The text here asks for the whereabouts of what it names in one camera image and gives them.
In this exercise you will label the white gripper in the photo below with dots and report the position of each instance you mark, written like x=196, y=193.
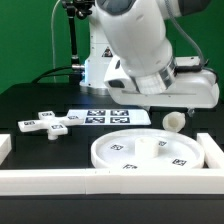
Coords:
x=175, y=85

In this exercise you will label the white round table top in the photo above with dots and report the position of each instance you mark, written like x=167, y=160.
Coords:
x=146, y=149

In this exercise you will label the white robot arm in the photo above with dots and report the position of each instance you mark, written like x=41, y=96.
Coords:
x=132, y=60

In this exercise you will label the white marker sheet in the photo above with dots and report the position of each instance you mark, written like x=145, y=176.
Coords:
x=111, y=116

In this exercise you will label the white cross-shaped table base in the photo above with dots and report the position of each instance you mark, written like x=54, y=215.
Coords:
x=55, y=126

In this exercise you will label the white U-shaped boundary frame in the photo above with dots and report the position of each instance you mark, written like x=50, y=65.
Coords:
x=209, y=180

